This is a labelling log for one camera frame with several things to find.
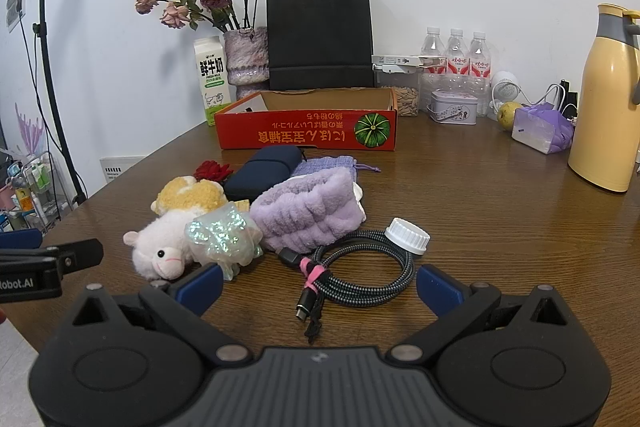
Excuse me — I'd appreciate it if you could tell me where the purple flower wall decal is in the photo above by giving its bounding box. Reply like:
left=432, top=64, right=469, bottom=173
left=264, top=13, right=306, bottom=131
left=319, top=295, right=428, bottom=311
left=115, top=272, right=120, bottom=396
left=14, top=103, right=46, bottom=158

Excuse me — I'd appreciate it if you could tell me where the green apple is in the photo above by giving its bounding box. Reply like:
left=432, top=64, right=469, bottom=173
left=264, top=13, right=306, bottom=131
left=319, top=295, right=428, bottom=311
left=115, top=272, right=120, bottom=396
left=496, top=102, right=523, bottom=130

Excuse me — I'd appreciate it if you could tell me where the yellow plush toy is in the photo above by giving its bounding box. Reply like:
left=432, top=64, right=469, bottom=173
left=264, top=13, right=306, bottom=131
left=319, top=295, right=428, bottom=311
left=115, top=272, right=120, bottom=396
left=151, top=176, right=228, bottom=215

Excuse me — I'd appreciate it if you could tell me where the black light stand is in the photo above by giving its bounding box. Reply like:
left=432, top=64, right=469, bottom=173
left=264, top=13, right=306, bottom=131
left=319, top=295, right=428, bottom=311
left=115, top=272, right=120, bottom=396
left=30, top=0, right=88, bottom=208

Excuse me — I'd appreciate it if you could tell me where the clear water bottle red label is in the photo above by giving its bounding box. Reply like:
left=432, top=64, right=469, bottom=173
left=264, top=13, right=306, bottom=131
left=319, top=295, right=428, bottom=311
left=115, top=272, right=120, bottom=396
left=445, top=28, right=469, bottom=112
left=468, top=32, right=494, bottom=115
left=421, top=27, right=447, bottom=110

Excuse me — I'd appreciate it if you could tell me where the red cardboard box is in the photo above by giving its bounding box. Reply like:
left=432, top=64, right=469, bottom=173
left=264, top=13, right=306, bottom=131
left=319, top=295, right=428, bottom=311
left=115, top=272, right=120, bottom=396
left=215, top=88, right=398, bottom=152

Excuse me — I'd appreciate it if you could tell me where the small white round device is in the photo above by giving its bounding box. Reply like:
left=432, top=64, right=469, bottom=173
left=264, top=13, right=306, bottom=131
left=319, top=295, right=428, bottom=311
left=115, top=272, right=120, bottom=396
left=491, top=71, right=521, bottom=102

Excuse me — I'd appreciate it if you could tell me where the white bottle cap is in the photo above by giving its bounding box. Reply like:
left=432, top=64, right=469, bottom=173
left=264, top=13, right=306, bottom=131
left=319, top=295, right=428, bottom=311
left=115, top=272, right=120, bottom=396
left=384, top=217, right=432, bottom=256

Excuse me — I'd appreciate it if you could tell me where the purple knitted cloth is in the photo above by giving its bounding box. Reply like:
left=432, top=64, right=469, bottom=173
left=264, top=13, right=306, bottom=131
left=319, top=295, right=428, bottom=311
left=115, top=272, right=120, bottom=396
left=290, top=155, right=382, bottom=182

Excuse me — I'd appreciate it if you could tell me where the black braided cable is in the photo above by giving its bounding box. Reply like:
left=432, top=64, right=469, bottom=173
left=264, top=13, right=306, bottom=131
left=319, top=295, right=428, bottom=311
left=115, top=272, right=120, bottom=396
left=277, top=229, right=416, bottom=339

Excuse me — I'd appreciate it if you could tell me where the wall photo print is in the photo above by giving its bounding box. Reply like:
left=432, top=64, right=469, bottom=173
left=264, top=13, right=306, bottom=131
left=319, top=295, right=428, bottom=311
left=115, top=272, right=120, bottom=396
left=6, top=0, right=27, bottom=32

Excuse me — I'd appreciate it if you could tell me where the iridescent plastic bag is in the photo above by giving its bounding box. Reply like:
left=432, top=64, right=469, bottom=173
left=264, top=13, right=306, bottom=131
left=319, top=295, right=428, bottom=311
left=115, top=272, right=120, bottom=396
left=185, top=201, right=264, bottom=282

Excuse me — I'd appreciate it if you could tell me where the wire storage rack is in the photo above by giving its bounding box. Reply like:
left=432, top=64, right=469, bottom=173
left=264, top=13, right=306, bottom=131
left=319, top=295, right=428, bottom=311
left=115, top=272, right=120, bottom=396
left=0, top=149, right=68, bottom=233

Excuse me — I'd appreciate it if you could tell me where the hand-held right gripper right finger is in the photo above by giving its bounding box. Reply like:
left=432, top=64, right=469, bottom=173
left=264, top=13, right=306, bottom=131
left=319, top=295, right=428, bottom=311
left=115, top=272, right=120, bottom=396
left=391, top=264, right=571, bottom=364

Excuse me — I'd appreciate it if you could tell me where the black paper bag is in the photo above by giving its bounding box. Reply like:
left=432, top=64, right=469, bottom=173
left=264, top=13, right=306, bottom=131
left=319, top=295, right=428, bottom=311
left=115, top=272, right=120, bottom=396
left=266, top=0, right=376, bottom=92

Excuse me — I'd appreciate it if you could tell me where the purple plastic bag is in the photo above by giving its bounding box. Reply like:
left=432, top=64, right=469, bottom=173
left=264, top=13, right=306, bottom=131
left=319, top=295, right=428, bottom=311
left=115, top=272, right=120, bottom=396
left=511, top=103, right=575, bottom=155

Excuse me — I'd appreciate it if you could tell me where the white cloth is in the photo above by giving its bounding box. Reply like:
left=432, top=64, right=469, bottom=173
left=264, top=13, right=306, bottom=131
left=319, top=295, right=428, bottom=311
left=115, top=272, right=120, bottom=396
left=352, top=182, right=368, bottom=223

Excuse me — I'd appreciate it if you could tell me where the white green milk carton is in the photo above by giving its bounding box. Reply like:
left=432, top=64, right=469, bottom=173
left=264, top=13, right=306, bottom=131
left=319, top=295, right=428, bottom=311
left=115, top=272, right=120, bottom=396
left=194, top=35, right=232, bottom=126

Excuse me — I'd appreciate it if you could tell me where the red fabric rose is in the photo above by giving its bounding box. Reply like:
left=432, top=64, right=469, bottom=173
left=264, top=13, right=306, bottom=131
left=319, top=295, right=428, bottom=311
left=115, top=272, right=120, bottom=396
left=194, top=160, right=233, bottom=182

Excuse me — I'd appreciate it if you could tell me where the black charger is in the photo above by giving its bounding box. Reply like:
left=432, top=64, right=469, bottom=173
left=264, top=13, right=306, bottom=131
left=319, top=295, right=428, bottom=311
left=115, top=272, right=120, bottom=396
left=559, top=79, right=580, bottom=118

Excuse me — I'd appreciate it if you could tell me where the pale printed tin box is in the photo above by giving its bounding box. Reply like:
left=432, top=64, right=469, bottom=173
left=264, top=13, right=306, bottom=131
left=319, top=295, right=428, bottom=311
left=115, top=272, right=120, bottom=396
left=431, top=90, right=480, bottom=126

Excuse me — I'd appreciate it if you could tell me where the marbled purple vase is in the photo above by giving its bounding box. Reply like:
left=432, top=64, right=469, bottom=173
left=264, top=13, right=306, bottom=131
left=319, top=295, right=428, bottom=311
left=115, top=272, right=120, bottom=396
left=222, top=26, right=271, bottom=86

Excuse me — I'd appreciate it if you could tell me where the navy zip pouch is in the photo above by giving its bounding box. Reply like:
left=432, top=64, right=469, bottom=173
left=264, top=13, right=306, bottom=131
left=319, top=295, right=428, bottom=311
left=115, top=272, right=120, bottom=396
left=223, top=146, right=307, bottom=202

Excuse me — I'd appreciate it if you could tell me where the purple fluffy headband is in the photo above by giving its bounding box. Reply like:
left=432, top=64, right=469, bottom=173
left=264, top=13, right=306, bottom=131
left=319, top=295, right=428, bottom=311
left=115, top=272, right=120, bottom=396
left=249, top=169, right=366, bottom=253

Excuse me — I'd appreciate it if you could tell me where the yellow thermos jug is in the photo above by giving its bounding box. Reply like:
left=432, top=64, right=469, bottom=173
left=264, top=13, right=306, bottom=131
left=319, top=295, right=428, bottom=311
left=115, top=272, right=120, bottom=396
left=567, top=3, right=640, bottom=194

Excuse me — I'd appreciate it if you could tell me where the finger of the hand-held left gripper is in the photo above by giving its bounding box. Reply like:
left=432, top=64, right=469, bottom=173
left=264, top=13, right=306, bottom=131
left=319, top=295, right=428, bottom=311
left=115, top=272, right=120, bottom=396
left=0, top=238, right=104, bottom=269
left=0, top=229, right=43, bottom=250

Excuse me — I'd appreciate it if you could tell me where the clear snack container white lid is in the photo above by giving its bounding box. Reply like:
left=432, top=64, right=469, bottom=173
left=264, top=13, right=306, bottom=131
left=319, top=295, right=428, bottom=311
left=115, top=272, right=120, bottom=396
left=371, top=55, right=448, bottom=118

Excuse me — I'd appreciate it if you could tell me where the white plush sheep toy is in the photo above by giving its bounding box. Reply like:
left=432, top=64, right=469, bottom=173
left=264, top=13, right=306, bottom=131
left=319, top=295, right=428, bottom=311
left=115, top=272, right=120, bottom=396
left=123, top=207, right=211, bottom=282

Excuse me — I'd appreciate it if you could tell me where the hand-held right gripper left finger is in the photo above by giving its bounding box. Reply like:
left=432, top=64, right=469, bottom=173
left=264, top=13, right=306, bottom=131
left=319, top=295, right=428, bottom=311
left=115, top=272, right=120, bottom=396
left=71, top=264, right=251, bottom=364

